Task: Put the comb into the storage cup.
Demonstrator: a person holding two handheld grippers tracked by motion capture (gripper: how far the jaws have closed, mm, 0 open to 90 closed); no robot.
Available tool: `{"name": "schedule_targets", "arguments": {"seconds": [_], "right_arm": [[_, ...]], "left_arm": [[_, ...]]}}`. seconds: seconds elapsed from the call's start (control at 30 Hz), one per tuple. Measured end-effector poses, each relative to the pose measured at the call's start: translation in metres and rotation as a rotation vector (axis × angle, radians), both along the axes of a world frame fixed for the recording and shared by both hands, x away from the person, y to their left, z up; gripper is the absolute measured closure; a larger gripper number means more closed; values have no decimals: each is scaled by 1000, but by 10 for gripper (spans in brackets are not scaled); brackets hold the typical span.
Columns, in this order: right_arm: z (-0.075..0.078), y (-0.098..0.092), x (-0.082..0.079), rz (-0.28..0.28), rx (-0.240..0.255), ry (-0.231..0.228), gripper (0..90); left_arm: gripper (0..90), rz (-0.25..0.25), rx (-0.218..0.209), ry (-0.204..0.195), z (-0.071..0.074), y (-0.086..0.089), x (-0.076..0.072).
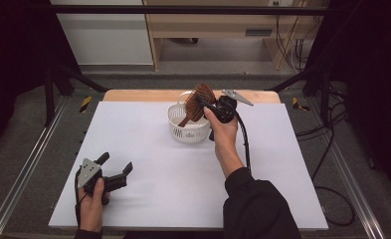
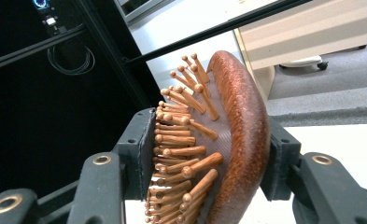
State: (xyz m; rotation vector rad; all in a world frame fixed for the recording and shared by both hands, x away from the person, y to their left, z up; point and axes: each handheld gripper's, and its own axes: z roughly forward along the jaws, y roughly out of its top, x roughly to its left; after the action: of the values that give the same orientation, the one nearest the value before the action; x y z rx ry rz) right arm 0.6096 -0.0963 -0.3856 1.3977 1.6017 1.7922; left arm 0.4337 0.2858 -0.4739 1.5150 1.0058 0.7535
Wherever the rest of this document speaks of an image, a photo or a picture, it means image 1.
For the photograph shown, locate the black metal frame strut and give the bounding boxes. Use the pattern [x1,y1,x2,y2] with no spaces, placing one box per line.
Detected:
[265,63,332,127]
[43,62,109,127]

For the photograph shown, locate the white cabinet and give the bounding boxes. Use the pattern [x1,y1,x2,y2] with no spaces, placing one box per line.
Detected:
[50,0,154,66]

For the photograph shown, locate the black floor cables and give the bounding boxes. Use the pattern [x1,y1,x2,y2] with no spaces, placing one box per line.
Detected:
[294,83,350,182]

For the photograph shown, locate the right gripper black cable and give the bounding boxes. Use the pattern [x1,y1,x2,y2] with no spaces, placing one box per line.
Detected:
[234,111,253,174]

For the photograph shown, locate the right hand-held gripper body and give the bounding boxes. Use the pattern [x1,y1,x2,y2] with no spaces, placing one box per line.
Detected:
[212,88,255,124]

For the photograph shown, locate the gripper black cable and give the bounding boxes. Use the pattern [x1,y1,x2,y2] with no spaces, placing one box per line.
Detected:
[234,111,253,174]
[74,169,85,231]

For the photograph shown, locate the yellow black tape marker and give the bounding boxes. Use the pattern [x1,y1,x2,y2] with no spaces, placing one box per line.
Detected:
[79,96,94,114]
[291,96,311,113]

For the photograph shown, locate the light wooden desk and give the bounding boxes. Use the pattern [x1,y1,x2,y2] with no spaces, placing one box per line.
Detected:
[142,0,330,72]

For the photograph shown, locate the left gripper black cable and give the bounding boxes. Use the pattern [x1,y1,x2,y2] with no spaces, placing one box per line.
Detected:
[74,169,85,231]

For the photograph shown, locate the black curtain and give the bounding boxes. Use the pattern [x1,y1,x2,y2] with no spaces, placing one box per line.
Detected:
[0,0,82,158]
[305,0,391,202]

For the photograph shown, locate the person's right hand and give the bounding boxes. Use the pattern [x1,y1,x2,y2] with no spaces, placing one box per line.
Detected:
[203,106,246,179]

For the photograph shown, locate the wooden table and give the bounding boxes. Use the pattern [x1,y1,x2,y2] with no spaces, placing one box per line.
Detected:
[102,89,282,104]

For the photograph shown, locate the black horizontal frame bar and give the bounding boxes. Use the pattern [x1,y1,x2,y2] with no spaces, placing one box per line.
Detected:
[53,4,330,16]

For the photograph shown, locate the white perforated plastic basket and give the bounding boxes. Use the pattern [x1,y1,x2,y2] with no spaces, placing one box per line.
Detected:
[167,91,214,144]

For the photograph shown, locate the brown wooden hairbrush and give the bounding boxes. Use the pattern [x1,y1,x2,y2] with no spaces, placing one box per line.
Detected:
[177,83,218,129]

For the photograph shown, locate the black floor cable loop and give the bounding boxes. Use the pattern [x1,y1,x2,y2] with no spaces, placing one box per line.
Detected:
[313,184,355,227]

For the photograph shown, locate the white table cover sheet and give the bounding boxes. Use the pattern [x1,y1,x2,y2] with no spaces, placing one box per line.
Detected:
[48,101,329,232]

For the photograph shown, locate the person's left hand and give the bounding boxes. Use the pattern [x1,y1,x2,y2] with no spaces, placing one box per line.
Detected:
[78,177,111,233]

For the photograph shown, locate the aluminium floor rail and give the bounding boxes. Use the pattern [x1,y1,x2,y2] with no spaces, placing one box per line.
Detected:
[305,97,387,239]
[0,95,69,239]

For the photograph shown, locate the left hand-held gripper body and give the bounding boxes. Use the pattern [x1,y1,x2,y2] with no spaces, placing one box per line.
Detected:
[76,157,128,205]

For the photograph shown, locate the hanging cable bundle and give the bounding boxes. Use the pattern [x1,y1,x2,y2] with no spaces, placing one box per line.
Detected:
[273,1,318,74]

